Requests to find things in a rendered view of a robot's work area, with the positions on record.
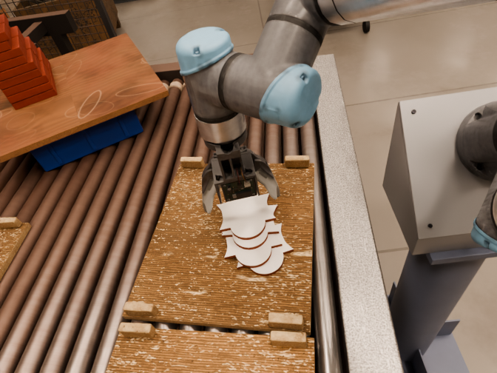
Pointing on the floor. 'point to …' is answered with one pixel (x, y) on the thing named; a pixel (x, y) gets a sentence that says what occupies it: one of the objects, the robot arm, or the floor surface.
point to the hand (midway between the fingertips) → (242, 201)
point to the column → (432, 308)
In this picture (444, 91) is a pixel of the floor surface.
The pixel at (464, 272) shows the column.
